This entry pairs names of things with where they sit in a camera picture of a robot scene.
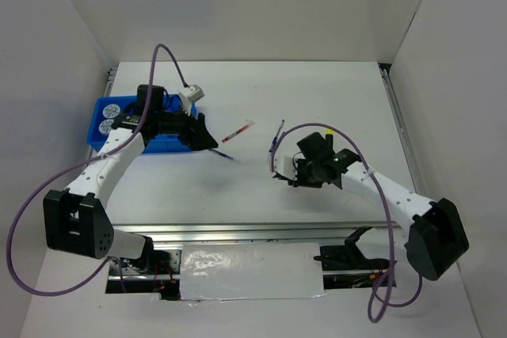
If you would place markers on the dark blue gel pen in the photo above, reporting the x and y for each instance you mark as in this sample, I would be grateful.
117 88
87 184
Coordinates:
221 154

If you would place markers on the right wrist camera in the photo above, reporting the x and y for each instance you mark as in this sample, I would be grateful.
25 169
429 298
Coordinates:
285 166

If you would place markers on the yellow cap black highlighter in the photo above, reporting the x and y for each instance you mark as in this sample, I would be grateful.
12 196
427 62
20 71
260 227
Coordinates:
329 137

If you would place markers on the blue grip ballpoint pen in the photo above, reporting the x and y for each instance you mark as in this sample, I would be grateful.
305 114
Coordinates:
277 132

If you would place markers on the white foil cover plate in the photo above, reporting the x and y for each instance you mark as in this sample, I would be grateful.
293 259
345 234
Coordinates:
251 272

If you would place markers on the blue plastic divided bin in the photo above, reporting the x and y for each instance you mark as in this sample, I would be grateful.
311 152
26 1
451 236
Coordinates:
162 144

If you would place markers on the aluminium rail frame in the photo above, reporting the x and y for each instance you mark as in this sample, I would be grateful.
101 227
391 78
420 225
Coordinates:
204 195

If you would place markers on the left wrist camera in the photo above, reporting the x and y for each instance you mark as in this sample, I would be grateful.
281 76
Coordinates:
188 96

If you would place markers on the red gel pen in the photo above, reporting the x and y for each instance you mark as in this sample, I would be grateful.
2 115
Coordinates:
247 125

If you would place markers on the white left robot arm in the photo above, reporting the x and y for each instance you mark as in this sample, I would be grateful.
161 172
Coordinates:
75 218

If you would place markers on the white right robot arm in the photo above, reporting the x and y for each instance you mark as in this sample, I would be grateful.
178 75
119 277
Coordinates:
436 235

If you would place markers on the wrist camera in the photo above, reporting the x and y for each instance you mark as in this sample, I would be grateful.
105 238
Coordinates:
188 96
285 166

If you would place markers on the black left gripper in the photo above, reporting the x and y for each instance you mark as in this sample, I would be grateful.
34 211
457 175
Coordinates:
195 134

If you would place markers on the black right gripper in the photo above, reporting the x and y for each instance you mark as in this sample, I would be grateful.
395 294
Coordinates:
300 181

